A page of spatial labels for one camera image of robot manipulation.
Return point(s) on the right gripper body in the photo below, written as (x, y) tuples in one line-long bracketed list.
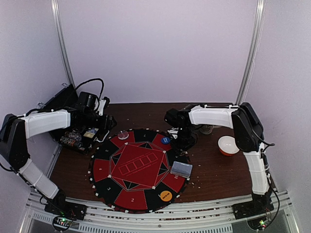
[(185, 142)]

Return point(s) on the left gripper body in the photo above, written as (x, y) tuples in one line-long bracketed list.
[(90, 121)]

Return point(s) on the blue small blind button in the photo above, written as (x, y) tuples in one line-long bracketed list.
[(165, 140)]

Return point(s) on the deck of blue cards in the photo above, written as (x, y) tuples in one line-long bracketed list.
[(181, 169)]

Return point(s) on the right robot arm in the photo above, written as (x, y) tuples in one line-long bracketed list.
[(248, 134)]

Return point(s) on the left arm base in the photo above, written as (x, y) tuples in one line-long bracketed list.
[(68, 209)]

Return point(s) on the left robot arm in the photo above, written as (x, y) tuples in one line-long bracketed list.
[(15, 134)]

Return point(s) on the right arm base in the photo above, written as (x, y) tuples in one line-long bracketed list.
[(251, 208)]

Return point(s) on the Texas Hold'em card box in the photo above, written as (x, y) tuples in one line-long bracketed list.
[(90, 133)]

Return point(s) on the floral ceramic mug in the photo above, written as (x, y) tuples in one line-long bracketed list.
[(207, 129)]

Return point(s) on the black poker set case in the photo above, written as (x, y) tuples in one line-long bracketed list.
[(77, 105)]

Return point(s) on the poker chips row in case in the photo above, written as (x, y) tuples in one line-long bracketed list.
[(72, 139)]

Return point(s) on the white and orange bowl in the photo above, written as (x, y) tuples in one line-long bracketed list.
[(227, 145)]

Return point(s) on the round poker table mat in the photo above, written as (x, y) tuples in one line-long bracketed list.
[(129, 175)]

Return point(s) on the orange big blind button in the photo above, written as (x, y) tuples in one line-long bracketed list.
[(166, 196)]

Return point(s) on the front aluminium rail frame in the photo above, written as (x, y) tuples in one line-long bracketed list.
[(214, 216)]

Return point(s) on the left aluminium frame post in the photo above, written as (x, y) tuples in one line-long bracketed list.
[(61, 40)]

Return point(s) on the aluminium frame post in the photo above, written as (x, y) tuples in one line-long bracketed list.
[(61, 40), (250, 62)]

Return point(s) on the right aluminium frame post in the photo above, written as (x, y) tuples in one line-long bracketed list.
[(250, 62)]

